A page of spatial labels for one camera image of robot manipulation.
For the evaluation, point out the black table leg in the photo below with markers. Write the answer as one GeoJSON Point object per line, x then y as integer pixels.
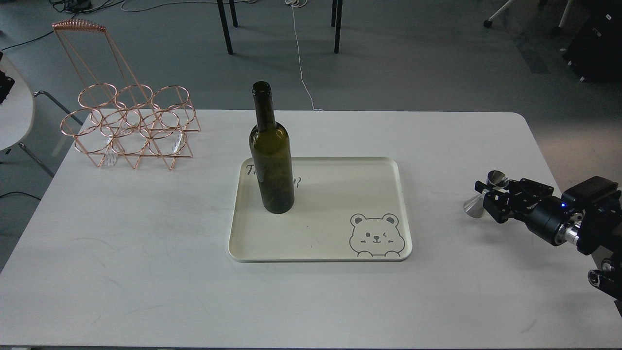
{"type": "Point", "coordinates": [224, 23]}
{"type": "Point", "coordinates": [335, 21]}

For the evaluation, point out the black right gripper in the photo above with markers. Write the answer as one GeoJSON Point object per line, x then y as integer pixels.
{"type": "Point", "coordinates": [530, 202]}

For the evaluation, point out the black table leg right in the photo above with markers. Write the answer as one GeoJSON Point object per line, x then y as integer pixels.
{"type": "Point", "coordinates": [335, 21]}

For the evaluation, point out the white chair base leg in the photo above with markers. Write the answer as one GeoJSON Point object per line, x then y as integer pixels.
{"type": "Point", "coordinates": [489, 21]}

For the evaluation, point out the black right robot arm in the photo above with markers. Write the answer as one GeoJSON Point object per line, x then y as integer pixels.
{"type": "Point", "coordinates": [587, 215]}

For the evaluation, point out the silver steel jigger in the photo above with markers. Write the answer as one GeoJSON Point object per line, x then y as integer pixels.
{"type": "Point", "coordinates": [474, 207]}

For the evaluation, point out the black table leg left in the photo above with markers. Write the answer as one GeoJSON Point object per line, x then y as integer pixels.
{"type": "Point", "coordinates": [224, 23]}

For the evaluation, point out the black equipment case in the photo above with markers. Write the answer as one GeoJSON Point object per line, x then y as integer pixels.
{"type": "Point", "coordinates": [595, 53]}

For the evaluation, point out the cream bear serving tray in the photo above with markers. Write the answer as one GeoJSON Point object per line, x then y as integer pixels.
{"type": "Point", "coordinates": [346, 209]}

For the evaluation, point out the dark green wine bottle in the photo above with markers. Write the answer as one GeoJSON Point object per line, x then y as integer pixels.
{"type": "Point", "coordinates": [270, 149]}

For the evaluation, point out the rose gold wire bottle rack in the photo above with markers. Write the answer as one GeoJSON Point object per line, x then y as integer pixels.
{"type": "Point", "coordinates": [127, 120]}

